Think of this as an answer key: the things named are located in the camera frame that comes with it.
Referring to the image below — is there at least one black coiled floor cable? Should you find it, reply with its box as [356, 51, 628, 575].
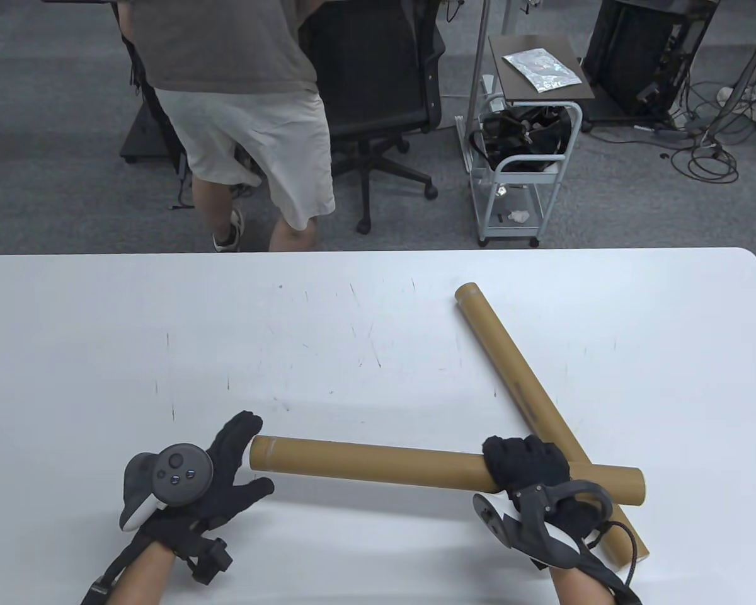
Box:
[658, 76, 741, 185]

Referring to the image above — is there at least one black grey hand controller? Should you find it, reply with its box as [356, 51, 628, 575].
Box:
[472, 480, 613, 567]
[120, 444, 214, 531]

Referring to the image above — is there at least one crumpled silver foil bag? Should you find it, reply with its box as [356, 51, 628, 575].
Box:
[503, 49, 583, 93]

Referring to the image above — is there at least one black computer rack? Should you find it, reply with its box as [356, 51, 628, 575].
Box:
[583, 0, 719, 124]

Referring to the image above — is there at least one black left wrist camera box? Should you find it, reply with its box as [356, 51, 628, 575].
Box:
[189, 537, 234, 584]

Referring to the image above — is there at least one person's left hand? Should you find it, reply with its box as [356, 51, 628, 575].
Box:
[135, 411, 275, 555]

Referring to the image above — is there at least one silver metal pole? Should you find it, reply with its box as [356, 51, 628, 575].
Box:
[466, 0, 492, 158]

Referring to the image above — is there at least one person's left forearm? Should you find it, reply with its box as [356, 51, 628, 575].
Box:
[110, 539, 177, 605]

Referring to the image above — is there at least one white metal utility cart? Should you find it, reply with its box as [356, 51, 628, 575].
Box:
[457, 95, 583, 248]

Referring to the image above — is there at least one small brown top side table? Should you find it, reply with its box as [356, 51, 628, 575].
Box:
[488, 35, 595, 101]

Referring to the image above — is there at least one person's right hand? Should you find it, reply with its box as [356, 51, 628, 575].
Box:
[482, 435, 612, 571]

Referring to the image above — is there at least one black headset gear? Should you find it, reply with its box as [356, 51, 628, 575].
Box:
[469, 106, 573, 172]

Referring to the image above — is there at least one black right glove cable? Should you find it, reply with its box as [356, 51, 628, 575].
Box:
[605, 520, 640, 587]

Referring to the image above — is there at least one person's right forearm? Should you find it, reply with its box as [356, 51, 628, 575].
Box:
[551, 564, 624, 605]

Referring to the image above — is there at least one black mesh office chair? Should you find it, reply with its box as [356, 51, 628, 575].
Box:
[299, 0, 448, 234]

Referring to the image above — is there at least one brown cardboard mailing tube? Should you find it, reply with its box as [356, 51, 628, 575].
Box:
[249, 435, 646, 507]
[454, 282, 651, 563]

